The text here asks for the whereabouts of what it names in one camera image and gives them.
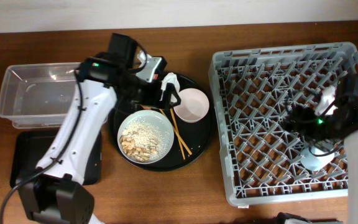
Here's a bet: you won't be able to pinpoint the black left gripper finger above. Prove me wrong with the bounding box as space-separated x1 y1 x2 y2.
168 83 181 108
158 88 170 109

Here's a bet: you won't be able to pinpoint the white napkin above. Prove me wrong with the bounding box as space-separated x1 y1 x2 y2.
160 72 180 93

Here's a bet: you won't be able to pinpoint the wooden chopstick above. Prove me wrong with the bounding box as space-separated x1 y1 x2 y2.
170 108 186 160
141 105 193 160

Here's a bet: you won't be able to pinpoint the pink bowl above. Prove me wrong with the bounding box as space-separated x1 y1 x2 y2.
173 88 209 123

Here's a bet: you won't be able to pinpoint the grey plate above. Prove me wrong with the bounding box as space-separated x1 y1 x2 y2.
117 110 175 165

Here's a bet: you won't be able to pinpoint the light blue cup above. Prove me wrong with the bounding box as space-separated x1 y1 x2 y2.
300 146 334 171

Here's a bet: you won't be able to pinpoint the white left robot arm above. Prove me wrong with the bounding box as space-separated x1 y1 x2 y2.
0 50 181 223

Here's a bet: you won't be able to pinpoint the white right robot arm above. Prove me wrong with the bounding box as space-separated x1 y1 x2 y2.
281 74 358 223

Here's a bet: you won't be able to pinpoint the grey dishwasher rack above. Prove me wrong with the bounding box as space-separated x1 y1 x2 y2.
208 42 358 208

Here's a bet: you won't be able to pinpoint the clear plastic waste bin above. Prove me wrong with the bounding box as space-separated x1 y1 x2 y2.
0 62 79 129

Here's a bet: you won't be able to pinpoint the rice and peanut leftovers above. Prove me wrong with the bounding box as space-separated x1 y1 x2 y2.
119 120 167 163

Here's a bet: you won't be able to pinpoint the round black tray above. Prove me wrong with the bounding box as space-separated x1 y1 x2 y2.
107 102 216 172

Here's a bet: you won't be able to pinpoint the black rectangular tray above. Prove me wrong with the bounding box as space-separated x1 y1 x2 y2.
9 129 102 188

